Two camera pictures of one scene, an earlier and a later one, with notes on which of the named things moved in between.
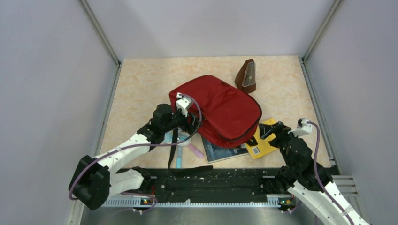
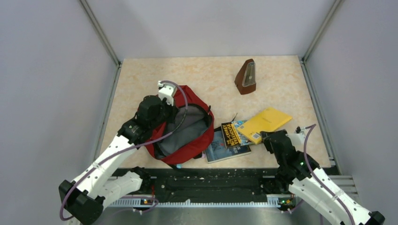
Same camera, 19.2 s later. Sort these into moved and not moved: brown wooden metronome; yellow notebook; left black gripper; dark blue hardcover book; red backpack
Moved: red backpack; left black gripper; yellow notebook
Not moved: brown wooden metronome; dark blue hardcover book
